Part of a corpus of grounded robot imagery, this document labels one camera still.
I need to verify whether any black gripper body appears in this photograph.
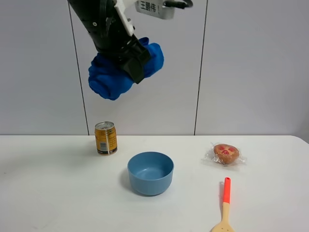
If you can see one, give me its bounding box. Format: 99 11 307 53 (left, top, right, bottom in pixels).
96 35 150 69

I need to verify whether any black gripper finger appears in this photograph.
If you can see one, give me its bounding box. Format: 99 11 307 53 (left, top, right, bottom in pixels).
123 58 147 84

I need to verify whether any blue cloth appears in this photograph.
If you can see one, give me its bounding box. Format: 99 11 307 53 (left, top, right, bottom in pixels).
88 37 164 101

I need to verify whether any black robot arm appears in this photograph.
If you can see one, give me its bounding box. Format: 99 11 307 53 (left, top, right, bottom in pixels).
69 0 151 84

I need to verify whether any silver name tag plate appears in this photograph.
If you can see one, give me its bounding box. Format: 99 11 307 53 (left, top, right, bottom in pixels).
135 0 194 20

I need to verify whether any gold drink can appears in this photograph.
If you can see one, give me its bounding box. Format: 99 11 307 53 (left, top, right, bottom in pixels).
95 121 118 155

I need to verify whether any blue plastic bowl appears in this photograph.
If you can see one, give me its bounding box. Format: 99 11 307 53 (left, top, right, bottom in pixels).
127 151 174 196

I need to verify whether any wrapped pastry bun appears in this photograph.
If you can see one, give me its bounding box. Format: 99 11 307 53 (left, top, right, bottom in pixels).
201 143 247 167

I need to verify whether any wooden spoon orange handle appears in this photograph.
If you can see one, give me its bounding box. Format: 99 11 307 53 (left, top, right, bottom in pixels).
211 177 234 232

